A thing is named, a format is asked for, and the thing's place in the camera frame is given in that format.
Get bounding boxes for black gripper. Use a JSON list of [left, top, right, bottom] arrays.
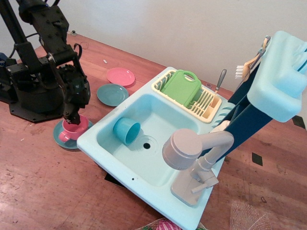
[[57, 64, 91, 125]]

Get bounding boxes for pink toy cup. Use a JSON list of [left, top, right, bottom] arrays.
[[58, 115, 89, 142]]

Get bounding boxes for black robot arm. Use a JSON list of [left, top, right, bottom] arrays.
[[0, 0, 90, 124]]

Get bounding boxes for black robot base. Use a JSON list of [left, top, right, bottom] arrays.
[[0, 51, 64, 123]]

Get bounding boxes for teal saucer near sink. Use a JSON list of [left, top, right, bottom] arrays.
[[53, 119, 94, 150]]

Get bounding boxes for teal toy cup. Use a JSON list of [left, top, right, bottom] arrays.
[[113, 117, 141, 145]]

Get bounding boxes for teal plate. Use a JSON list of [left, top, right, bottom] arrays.
[[96, 83, 129, 107]]

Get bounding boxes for pink plate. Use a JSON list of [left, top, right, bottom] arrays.
[[106, 67, 135, 86]]

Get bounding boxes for green cutting board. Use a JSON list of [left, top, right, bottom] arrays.
[[161, 69, 201, 107]]

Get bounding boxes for grey toy faucet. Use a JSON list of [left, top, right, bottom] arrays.
[[162, 129, 234, 207]]

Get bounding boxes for cream dish rack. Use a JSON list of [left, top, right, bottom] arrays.
[[152, 69, 222, 123]]

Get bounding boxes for pink white mesh ball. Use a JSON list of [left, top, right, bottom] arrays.
[[155, 220, 181, 230]]

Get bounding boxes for white bristle brush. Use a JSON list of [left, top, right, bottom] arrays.
[[235, 65, 244, 79]]

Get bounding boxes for dark blue shelf posts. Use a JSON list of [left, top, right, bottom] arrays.
[[223, 67, 272, 157]]

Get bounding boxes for white mesh net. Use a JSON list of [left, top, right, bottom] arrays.
[[229, 200, 272, 230]]

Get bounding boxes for grey handled utensil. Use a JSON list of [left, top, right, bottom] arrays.
[[215, 69, 227, 93]]

